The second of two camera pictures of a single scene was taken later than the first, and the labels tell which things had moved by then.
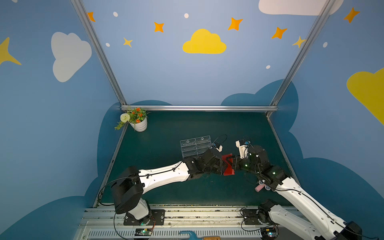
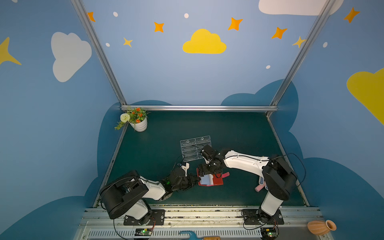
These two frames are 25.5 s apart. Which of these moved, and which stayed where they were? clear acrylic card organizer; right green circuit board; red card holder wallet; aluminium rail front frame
Moved: red card holder wallet
Stayed: right green circuit board; clear acrylic card organizer; aluminium rail front frame
